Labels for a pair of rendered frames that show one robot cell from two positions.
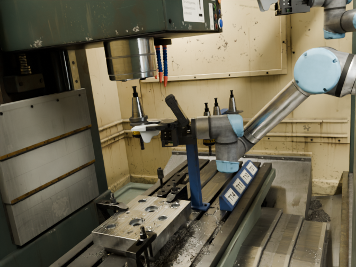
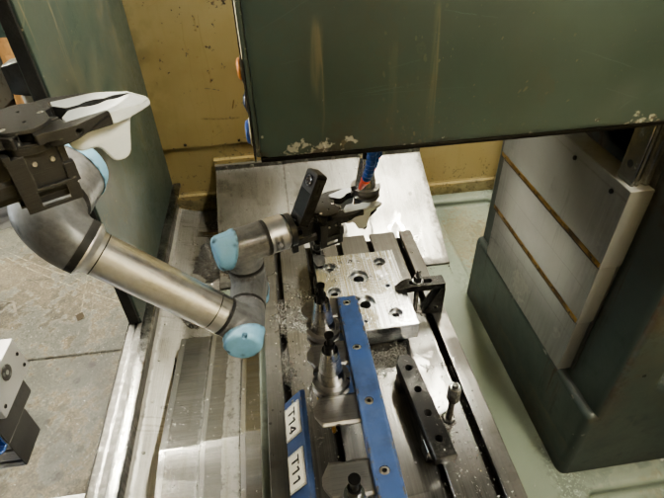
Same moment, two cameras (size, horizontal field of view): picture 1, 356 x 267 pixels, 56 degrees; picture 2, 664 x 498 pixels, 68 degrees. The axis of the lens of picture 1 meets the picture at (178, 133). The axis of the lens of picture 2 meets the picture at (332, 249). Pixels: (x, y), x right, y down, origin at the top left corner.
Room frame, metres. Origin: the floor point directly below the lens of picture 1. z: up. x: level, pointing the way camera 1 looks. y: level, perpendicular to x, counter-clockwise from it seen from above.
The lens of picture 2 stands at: (1.82, -0.44, 1.89)
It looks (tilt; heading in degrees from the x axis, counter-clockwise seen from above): 39 degrees down; 146
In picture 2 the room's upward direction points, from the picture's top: 2 degrees counter-clockwise
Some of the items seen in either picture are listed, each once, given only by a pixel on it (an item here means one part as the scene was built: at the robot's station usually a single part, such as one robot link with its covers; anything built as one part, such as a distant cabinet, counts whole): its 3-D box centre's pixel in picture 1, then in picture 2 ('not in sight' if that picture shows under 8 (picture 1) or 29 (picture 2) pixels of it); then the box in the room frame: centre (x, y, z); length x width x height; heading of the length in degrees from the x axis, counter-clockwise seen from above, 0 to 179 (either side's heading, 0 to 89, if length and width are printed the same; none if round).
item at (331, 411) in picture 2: not in sight; (336, 410); (1.46, -0.20, 1.21); 0.07 x 0.05 x 0.01; 62
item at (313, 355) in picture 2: not in sight; (326, 355); (1.36, -0.15, 1.21); 0.07 x 0.05 x 0.01; 62
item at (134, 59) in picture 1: (131, 59); not in sight; (1.12, 0.13, 1.52); 0.16 x 0.16 x 0.12
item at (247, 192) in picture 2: not in sight; (330, 224); (0.53, 0.43, 0.75); 0.89 x 0.67 x 0.26; 62
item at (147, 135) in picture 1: (145, 134); (348, 202); (1.08, 0.11, 1.28); 0.09 x 0.03 x 0.06; 96
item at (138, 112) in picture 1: (136, 106); (366, 170); (1.12, 0.13, 1.37); 0.04 x 0.04 x 0.07
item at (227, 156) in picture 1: (228, 153); (249, 288); (1.09, -0.16, 1.18); 0.11 x 0.08 x 0.11; 149
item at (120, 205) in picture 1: (113, 211); (419, 290); (1.17, 0.27, 0.97); 0.13 x 0.03 x 0.15; 62
